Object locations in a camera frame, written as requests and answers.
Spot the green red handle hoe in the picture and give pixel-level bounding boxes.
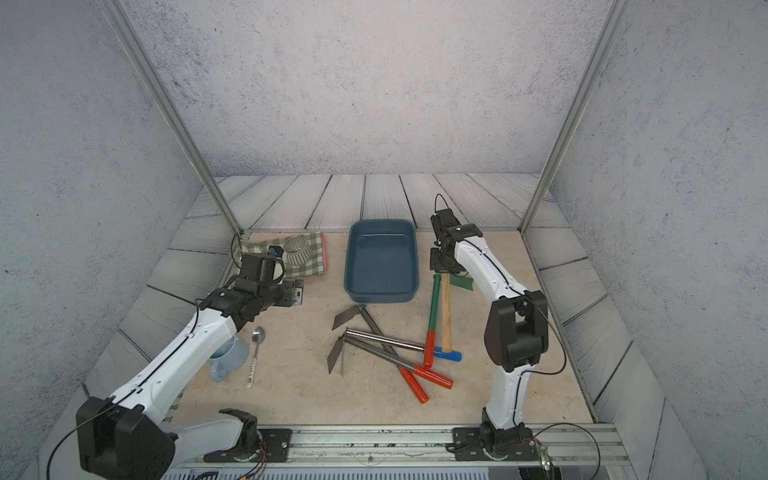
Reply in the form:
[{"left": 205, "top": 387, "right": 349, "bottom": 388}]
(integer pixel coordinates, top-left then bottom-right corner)
[{"left": 422, "top": 274, "right": 463, "bottom": 369}]

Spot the blue handle metal hoe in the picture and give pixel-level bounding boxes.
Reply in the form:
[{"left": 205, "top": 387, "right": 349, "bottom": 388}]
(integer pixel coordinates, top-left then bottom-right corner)
[{"left": 345, "top": 329, "right": 462, "bottom": 362}]

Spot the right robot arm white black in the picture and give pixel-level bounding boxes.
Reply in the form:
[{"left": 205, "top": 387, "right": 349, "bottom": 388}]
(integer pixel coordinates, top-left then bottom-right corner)
[{"left": 430, "top": 208, "right": 550, "bottom": 461}]

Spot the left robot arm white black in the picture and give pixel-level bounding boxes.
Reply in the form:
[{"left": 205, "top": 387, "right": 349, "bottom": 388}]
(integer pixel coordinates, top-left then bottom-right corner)
[{"left": 71, "top": 245, "right": 301, "bottom": 479}]

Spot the teal plastic storage box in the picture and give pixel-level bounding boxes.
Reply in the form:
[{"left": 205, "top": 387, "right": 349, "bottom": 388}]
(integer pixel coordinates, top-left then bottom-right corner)
[{"left": 344, "top": 219, "right": 419, "bottom": 304}]

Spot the striped ceramic cup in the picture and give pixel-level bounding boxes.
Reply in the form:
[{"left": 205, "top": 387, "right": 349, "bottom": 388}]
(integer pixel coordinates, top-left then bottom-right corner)
[{"left": 283, "top": 235, "right": 314, "bottom": 268}]

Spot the green white checkered cloth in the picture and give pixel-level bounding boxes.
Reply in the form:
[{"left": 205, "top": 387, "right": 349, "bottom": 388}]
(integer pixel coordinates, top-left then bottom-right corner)
[{"left": 235, "top": 232, "right": 326, "bottom": 280}]

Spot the metal spoon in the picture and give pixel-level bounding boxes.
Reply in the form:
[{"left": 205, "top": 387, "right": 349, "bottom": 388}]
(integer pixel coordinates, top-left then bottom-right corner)
[{"left": 246, "top": 326, "right": 266, "bottom": 389}]

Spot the pink tray under cloth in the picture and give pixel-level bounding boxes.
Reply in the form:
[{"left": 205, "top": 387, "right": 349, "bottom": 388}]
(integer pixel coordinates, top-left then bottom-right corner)
[{"left": 320, "top": 233, "right": 330, "bottom": 274}]

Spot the light blue plastic cup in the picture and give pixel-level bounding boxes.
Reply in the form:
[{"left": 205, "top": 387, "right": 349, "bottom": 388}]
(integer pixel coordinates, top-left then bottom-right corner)
[{"left": 208, "top": 335, "right": 249, "bottom": 383}]

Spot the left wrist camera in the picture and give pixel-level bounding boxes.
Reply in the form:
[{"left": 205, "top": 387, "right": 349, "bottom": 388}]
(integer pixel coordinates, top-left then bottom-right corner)
[{"left": 278, "top": 279, "right": 304, "bottom": 307}]

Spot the red handle hoe upper blade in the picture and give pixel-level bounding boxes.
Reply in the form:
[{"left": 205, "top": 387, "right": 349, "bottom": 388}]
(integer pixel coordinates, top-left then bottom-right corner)
[{"left": 333, "top": 305, "right": 429, "bottom": 404}]

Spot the red handle hoe blade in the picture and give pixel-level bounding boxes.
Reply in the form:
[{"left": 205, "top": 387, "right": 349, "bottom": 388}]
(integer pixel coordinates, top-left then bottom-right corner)
[
  {"left": 333, "top": 305, "right": 429, "bottom": 404},
  {"left": 327, "top": 335, "right": 453, "bottom": 389}
]

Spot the red handle hoe lower blade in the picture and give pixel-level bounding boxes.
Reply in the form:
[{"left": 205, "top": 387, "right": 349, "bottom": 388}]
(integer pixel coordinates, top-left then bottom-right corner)
[{"left": 327, "top": 335, "right": 453, "bottom": 389}]

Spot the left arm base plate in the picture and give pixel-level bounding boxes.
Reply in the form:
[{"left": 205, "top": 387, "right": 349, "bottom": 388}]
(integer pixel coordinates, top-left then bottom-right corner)
[{"left": 203, "top": 427, "right": 293, "bottom": 463}]

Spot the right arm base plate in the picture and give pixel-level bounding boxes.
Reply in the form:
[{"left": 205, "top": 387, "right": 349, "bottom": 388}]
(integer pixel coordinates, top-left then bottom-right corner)
[{"left": 446, "top": 423, "right": 540, "bottom": 461}]

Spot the aluminium front rail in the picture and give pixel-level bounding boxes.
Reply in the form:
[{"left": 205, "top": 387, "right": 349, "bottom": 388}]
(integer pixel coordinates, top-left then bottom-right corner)
[{"left": 160, "top": 423, "right": 637, "bottom": 479}]

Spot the right aluminium frame post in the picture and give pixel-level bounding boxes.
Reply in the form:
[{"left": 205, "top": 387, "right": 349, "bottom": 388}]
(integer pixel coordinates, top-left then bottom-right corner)
[{"left": 519, "top": 0, "right": 630, "bottom": 235}]

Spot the aluminium frame post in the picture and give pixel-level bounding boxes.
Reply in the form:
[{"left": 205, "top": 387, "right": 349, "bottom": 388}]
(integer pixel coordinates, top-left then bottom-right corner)
[
  {"left": 519, "top": 0, "right": 630, "bottom": 235},
  {"left": 97, "top": 0, "right": 244, "bottom": 235}
]

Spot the left aluminium frame post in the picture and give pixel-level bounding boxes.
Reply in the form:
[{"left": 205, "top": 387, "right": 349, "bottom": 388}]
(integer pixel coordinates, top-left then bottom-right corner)
[{"left": 97, "top": 0, "right": 244, "bottom": 235}]

